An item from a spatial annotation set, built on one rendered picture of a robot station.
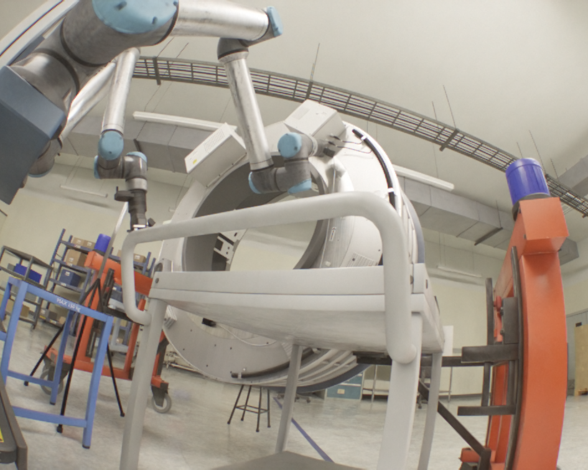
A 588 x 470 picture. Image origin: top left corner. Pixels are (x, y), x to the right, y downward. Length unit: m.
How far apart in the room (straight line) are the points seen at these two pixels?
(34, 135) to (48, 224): 8.26
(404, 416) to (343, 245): 0.88
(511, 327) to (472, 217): 5.48
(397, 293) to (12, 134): 0.64
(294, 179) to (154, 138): 4.55
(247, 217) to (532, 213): 0.65
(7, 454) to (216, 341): 1.00
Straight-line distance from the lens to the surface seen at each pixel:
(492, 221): 6.65
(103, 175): 1.23
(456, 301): 8.58
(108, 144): 1.09
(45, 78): 0.60
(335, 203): 0.25
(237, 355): 1.23
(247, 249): 6.86
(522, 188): 0.84
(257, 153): 1.10
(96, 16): 0.57
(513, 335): 0.82
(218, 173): 1.81
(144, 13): 0.54
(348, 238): 1.12
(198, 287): 0.46
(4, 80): 0.58
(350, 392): 5.86
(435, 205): 5.73
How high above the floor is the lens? 0.58
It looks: 25 degrees up
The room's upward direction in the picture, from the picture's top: 10 degrees clockwise
